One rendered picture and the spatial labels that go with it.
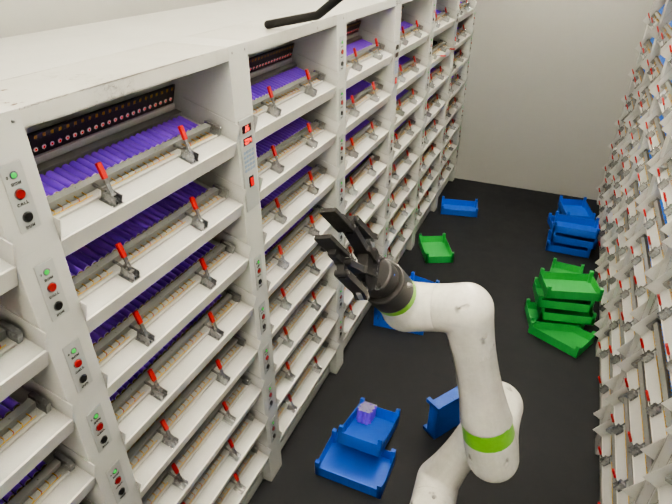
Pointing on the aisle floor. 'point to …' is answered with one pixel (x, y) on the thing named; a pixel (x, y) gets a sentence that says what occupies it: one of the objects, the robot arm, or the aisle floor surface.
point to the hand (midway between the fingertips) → (334, 232)
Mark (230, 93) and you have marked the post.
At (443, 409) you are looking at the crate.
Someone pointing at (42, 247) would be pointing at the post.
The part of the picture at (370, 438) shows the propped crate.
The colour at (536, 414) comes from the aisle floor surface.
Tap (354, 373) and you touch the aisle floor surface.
